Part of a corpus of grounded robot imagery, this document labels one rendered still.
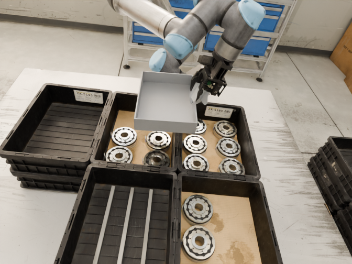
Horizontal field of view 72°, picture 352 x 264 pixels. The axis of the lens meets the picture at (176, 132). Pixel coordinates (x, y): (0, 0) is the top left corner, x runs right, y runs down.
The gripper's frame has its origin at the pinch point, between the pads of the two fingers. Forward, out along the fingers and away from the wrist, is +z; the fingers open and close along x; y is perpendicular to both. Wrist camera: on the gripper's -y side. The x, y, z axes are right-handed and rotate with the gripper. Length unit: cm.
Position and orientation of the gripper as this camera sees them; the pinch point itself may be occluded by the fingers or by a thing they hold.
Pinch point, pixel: (194, 99)
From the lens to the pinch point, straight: 87.6
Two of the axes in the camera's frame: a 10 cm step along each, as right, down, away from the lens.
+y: 0.8, 7.3, -6.8
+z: -3.9, 6.5, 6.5
